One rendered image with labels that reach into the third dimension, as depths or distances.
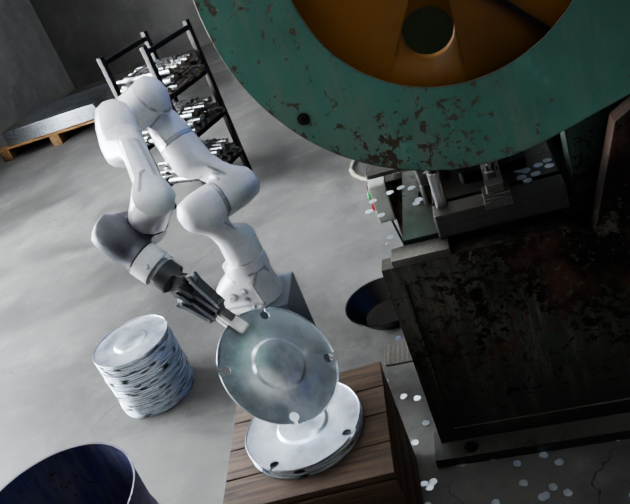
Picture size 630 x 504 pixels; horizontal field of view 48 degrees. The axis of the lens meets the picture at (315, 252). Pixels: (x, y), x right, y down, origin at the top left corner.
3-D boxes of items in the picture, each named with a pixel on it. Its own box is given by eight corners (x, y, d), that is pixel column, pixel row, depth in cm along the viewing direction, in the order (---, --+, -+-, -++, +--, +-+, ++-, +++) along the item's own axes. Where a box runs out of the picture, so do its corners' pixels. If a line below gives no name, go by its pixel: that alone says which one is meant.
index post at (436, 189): (436, 209, 168) (426, 173, 163) (435, 203, 170) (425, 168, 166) (448, 206, 167) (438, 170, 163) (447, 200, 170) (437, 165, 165)
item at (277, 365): (353, 415, 161) (355, 413, 160) (233, 435, 147) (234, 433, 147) (316, 304, 175) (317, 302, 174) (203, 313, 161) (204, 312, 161)
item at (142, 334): (104, 380, 242) (103, 378, 242) (86, 347, 266) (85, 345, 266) (178, 335, 251) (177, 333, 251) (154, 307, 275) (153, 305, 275)
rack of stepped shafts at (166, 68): (222, 205, 405) (149, 45, 361) (163, 210, 429) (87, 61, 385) (257, 168, 435) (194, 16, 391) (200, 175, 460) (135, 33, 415)
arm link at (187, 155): (159, 160, 201) (211, 130, 209) (211, 231, 201) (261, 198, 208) (164, 144, 191) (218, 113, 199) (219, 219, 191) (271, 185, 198)
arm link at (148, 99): (177, 152, 206) (141, 104, 207) (214, 116, 199) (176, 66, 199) (136, 162, 189) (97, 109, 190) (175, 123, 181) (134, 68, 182)
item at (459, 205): (439, 238, 168) (433, 217, 165) (432, 160, 206) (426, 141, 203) (570, 207, 160) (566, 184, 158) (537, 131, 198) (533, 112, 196)
